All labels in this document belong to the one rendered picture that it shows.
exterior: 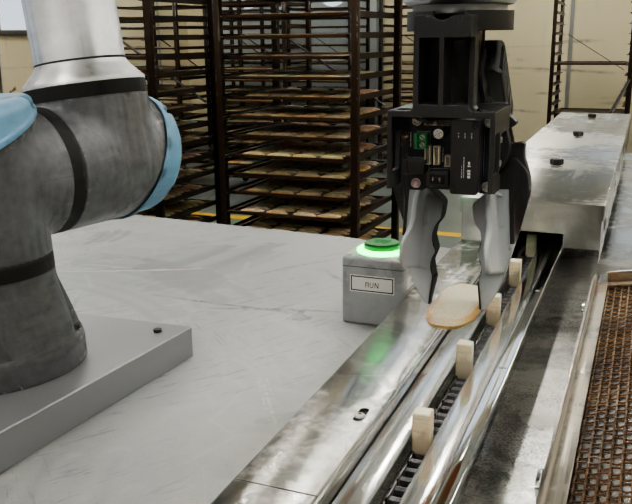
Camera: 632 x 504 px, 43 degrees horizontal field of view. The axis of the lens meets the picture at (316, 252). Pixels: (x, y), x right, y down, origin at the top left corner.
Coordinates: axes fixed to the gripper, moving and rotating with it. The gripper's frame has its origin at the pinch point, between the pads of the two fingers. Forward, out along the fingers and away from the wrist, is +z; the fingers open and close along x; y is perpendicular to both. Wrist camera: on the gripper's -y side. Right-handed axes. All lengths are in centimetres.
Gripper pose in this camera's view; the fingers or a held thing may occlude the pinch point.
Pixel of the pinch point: (457, 286)
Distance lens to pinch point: 62.2
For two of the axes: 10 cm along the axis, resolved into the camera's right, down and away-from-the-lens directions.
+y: -3.8, 2.5, -8.9
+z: 0.1, 9.7, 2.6
